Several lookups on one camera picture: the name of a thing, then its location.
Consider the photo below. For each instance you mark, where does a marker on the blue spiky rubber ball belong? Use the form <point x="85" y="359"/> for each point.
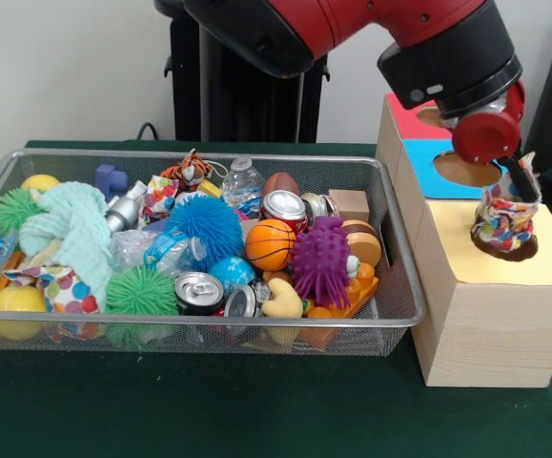
<point x="204" y="229"/>

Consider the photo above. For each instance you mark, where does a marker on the purple spiky rubber toy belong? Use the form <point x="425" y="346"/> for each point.
<point x="320" y="257"/>

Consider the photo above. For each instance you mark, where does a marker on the shallow silver mesh bin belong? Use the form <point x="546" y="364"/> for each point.
<point x="256" y="336"/>

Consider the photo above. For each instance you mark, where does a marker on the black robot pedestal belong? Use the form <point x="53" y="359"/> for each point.
<point x="237" y="105"/>

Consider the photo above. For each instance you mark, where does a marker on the wooden box with three holes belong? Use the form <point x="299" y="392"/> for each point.
<point x="495" y="334"/>

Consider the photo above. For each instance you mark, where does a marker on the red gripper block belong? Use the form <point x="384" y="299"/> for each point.
<point x="485" y="138"/>

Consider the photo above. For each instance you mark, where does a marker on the green spiky rubber ball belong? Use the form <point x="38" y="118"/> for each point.
<point x="142" y="291"/>

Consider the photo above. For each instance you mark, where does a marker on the toy hamburger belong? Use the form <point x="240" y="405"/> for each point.
<point x="363" y="241"/>

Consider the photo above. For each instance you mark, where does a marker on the orange toy basketball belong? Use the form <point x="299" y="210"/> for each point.
<point x="268" y="243"/>

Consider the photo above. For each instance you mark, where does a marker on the polka dot cloth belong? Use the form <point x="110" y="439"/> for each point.
<point x="504" y="224"/>
<point x="66" y="288"/>
<point x="161" y="195"/>

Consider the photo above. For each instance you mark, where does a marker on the mint green cloth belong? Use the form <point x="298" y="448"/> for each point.
<point x="73" y="224"/>

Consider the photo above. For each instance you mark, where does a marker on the red soda can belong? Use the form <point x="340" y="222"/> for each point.
<point x="284" y="210"/>

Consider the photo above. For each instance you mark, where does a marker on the tiger plush toy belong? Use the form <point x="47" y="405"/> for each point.
<point x="187" y="167"/>

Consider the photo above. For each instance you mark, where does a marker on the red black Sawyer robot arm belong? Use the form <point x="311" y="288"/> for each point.
<point x="352" y="28"/>

